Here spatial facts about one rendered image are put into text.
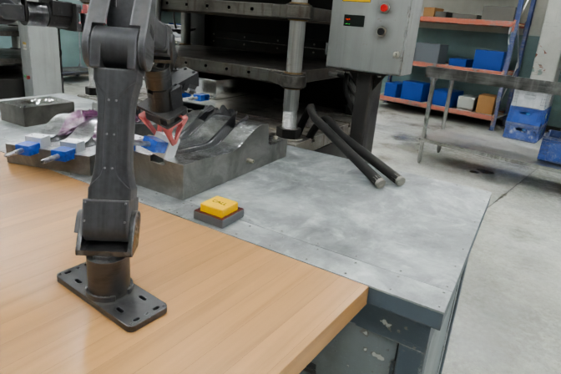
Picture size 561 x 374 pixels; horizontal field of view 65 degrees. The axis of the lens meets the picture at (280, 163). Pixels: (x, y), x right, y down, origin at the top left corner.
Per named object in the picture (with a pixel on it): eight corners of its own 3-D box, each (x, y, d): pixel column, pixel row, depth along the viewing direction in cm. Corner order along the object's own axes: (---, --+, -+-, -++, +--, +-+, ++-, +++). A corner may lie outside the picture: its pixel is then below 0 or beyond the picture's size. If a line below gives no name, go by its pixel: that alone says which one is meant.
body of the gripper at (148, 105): (157, 99, 107) (153, 72, 102) (189, 113, 103) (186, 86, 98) (136, 111, 103) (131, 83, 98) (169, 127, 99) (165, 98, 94)
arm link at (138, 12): (136, 27, 94) (83, -23, 63) (179, 31, 95) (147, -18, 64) (133, 86, 95) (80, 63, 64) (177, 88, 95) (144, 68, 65)
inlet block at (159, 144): (135, 158, 97) (143, 134, 97) (119, 149, 99) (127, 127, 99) (174, 159, 109) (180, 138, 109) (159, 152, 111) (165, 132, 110)
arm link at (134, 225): (83, 204, 69) (68, 219, 64) (140, 207, 70) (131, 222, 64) (85, 240, 71) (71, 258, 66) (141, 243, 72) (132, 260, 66)
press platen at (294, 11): (307, 59, 160) (313, 2, 154) (76, 30, 220) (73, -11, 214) (381, 54, 229) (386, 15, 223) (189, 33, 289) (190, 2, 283)
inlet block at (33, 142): (14, 167, 111) (12, 146, 110) (-3, 164, 112) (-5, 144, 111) (52, 154, 123) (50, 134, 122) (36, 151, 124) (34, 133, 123)
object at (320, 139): (295, 159, 171) (296, 141, 169) (78, 105, 232) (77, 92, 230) (369, 125, 241) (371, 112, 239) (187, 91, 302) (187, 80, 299)
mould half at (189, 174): (183, 200, 107) (183, 146, 103) (109, 175, 119) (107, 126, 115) (285, 156, 148) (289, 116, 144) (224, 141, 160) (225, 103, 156)
